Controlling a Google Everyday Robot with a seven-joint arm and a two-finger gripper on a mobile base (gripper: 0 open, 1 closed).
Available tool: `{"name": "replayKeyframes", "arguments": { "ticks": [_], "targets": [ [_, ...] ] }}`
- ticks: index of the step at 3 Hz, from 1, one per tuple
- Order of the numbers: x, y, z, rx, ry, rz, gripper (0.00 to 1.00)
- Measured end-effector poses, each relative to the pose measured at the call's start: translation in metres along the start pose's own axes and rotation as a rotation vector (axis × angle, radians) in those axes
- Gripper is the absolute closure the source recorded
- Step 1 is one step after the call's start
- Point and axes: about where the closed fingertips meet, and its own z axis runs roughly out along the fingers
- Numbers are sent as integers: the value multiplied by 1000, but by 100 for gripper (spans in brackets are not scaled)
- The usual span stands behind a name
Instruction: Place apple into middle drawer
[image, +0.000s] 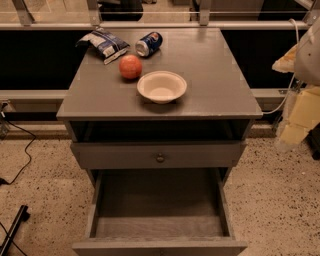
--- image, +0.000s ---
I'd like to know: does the blue pepsi can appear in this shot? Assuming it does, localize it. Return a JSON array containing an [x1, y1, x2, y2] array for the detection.
[[135, 32, 163, 57]]

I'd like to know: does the grey wooden drawer cabinet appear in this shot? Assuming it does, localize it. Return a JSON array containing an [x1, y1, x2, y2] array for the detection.
[[57, 28, 262, 256]]

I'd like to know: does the metal railing frame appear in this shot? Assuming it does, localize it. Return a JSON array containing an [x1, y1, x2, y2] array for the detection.
[[0, 0, 319, 105]]

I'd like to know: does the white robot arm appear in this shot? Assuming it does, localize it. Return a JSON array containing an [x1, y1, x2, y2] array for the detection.
[[272, 19, 320, 146]]

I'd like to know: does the white hanging cable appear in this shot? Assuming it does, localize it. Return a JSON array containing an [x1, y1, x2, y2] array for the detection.
[[262, 18, 300, 116]]

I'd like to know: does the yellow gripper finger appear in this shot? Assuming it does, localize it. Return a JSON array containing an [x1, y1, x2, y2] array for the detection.
[[278, 87, 320, 146], [272, 45, 297, 73]]

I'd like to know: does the black floor cable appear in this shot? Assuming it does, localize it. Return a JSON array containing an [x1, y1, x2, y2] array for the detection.
[[0, 111, 37, 186]]

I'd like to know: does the open grey middle drawer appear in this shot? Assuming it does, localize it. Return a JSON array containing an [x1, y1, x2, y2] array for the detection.
[[73, 169, 247, 256]]

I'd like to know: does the black floor bar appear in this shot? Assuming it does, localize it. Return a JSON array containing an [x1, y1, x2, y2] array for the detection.
[[0, 205, 30, 256]]

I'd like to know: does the closed grey top drawer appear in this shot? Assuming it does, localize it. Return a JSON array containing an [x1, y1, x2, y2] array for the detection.
[[71, 141, 246, 170]]

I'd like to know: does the white paper bowl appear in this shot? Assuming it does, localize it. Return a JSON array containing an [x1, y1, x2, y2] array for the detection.
[[137, 71, 187, 104]]

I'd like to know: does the red apple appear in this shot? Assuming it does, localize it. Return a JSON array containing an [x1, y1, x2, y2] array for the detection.
[[119, 55, 142, 79]]

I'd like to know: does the blue white chip bag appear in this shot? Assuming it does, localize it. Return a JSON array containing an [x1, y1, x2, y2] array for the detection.
[[76, 28, 130, 65]]

